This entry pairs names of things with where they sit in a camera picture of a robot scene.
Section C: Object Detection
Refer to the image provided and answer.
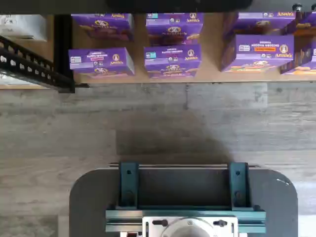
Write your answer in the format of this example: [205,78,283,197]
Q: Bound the grey robot cart platform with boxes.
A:
[69,167,299,237]

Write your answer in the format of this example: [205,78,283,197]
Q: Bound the purple Annie's box pink label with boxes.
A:
[68,47,135,77]

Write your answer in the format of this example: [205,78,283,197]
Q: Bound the dark metal shelf rail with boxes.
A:
[0,0,316,15]

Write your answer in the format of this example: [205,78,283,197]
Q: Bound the black shelf upright post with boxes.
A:
[53,14,76,94]

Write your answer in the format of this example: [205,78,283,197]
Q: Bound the white cardboard box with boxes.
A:
[0,14,48,42]

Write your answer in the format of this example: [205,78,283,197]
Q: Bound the purple Annie's box blue label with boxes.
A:
[144,44,202,79]

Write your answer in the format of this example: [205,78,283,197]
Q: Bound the brown wooden shelf board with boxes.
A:
[0,13,316,86]

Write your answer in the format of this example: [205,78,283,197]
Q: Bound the teal metal bracket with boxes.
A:
[118,161,140,211]
[227,162,250,211]

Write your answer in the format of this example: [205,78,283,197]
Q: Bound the teal aluminium cross beam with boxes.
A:
[105,209,267,235]

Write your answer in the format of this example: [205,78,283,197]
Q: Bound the black perforated metal rail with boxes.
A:
[0,36,75,93]

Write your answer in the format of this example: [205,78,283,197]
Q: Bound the silver mounting plate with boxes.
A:
[142,215,239,237]

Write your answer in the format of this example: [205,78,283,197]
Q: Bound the grey robot arm base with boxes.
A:
[160,217,216,237]

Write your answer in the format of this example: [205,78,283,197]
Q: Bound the purple Annie's box orange label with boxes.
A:
[221,34,295,73]

